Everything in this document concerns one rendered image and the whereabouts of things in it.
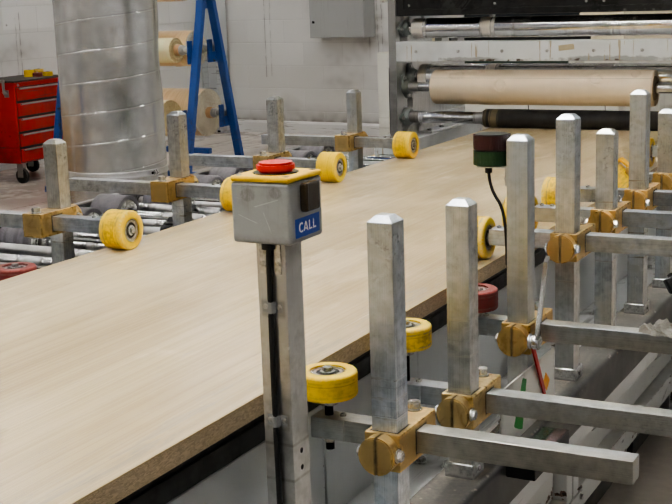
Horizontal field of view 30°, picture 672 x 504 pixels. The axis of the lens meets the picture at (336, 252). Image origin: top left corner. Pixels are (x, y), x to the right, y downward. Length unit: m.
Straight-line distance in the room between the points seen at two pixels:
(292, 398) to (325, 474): 0.59
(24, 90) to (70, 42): 4.21
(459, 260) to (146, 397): 0.48
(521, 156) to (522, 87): 2.45
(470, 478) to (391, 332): 0.37
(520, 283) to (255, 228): 0.81
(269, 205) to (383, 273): 0.31
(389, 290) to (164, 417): 0.32
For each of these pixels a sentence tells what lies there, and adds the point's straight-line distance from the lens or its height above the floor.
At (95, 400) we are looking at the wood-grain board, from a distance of 1.64.
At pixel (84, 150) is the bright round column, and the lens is 5.86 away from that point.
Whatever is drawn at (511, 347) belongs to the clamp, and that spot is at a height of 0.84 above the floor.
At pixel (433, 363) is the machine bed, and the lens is 2.25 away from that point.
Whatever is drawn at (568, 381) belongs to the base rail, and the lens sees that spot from 2.31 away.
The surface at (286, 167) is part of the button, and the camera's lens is 1.29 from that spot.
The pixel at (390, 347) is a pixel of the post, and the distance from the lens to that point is 1.56.
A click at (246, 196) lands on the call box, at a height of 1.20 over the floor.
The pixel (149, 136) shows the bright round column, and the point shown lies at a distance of 5.87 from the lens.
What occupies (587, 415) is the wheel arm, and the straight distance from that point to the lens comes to 1.82.
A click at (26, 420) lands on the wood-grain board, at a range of 1.59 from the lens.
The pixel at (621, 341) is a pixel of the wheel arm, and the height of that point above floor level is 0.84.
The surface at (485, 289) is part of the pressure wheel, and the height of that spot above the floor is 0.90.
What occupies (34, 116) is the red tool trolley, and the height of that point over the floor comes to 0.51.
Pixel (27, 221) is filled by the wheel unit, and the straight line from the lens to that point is 2.67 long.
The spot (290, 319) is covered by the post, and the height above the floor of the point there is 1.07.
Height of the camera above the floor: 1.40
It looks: 12 degrees down
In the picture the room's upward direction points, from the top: 2 degrees counter-clockwise
